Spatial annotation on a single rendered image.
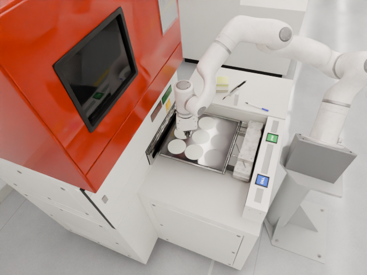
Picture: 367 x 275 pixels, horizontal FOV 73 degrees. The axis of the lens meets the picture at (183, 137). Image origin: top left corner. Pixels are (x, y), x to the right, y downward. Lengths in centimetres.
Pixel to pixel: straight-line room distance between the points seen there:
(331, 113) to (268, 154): 33
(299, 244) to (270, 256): 23
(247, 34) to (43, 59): 78
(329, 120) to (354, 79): 19
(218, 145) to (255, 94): 40
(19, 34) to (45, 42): 6
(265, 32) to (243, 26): 9
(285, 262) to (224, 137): 110
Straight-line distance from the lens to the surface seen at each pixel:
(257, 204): 115
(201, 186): 132
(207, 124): 146
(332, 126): 132
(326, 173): 141
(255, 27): 113
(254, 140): 143
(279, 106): 152
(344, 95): 132
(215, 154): 133
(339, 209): 241
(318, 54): 125
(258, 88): 161
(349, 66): 129
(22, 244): 252
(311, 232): 223
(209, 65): 108
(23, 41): 60
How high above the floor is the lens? 199
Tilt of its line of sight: 51 degrees down
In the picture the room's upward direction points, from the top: 6 degrees counter-clockwise
